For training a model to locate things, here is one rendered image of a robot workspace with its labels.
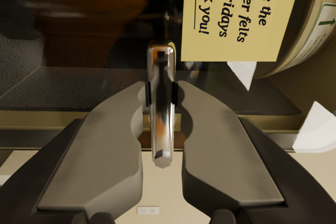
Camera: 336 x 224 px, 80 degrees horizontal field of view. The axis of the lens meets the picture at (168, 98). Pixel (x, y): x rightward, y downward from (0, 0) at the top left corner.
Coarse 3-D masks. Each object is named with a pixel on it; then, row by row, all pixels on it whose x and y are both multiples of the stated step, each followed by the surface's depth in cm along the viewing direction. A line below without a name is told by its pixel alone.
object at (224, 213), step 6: (216, 210) 5; (222, 210) 5; (228, 210) 5; (96, 216) 5; (102, 216) 5; (108, 216) 5; (216, 216) 5; (222, 216) 5; (228, 216) 5; (234, 216) 5; (90, 222) 5; (96, 222) 5; (102, 222) 5; (108, 222) 5; (114, 222) 5; (210, 222) 5; (216, 222) 5; (222, 222) 5; (228, 222) 5; (234, 222) 5
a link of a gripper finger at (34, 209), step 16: (64, 128) 8; (48, 144) 7; (64, 144) 7; (32, 160) 7; (48, 160) 7; (16, 176) 6; (32, 176) 6; (48, 176) 6; (0, 192) 6; (16, 192) 6; (32, 192) 6; (0, 208) 5; (16, 208) 5; (32, 208) 5
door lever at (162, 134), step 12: (156, 48) 10; (168, 48) 10; (156, 60) 11; (168, 60) 11; (156, 72) 11; (168, 72) 11; (156, 84) 11; (168, 84) 11; (156, 96) 12; (168, 96) 12; (156, 108) 12; (168, 108) 12; (156, 120) 13; (168, 120) 13; (156, 132) 13; (168, 132) 13; (156, 144) 14; (168, 144) 14; (156, 156) 14; (168, 156) 14
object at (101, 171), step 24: (120, 96) 10; (144, 96) 11; (96, 120) 8; (120, 120) 8; (72, 144) 7; (96, 144) 7; (120, 144) 7; (72, 168) 6; (96, 168) 6; (120, 168) 6; (48, 192) 6; (72, 192) 6; (96, 192) 6; (120, 192) 6
